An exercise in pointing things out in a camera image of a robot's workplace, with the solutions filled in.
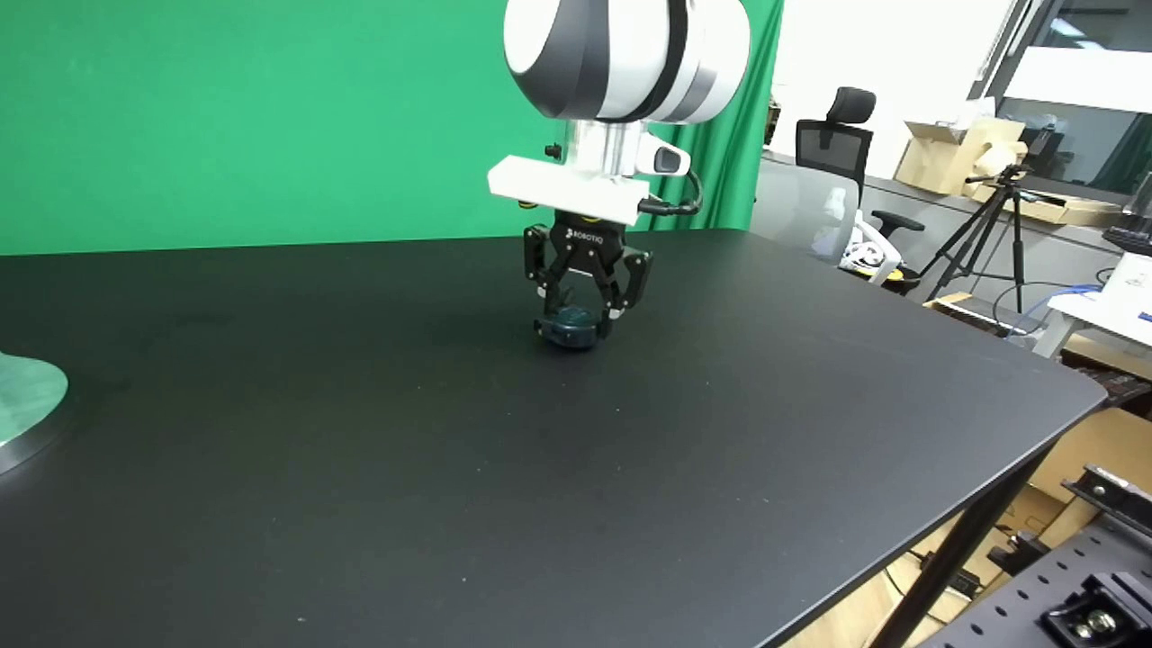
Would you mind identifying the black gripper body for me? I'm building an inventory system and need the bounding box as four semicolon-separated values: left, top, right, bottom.
524;214;652;307

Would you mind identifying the dark blue tape measure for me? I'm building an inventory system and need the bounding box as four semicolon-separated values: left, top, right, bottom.
532;299;605;352

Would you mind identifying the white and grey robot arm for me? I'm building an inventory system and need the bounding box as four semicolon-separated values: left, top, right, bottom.
488;0;750;346

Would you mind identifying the grey chair back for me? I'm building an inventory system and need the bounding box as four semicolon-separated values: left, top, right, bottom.
754;163;856;263

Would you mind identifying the black office chair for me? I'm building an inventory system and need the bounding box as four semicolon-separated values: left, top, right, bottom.
795;86;876;209

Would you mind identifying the open cardboard box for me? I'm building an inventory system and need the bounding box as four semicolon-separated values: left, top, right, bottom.
896;119;1024;193

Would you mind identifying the black table leg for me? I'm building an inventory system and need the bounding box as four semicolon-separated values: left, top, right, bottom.
870;445;1049;648

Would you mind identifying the green backdrop screen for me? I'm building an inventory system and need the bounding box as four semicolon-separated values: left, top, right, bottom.
0;0;789;258

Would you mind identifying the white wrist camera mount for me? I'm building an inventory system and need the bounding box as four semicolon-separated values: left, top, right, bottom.
488;130;701;228

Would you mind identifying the black camera tripod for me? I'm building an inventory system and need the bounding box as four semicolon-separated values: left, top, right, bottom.
921;163;1025;299

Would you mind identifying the round metal base plate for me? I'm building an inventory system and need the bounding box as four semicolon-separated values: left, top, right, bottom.
0;352;70;474

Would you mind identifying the black metal bracket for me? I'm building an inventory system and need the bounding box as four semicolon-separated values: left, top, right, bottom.
921;467;1152;648

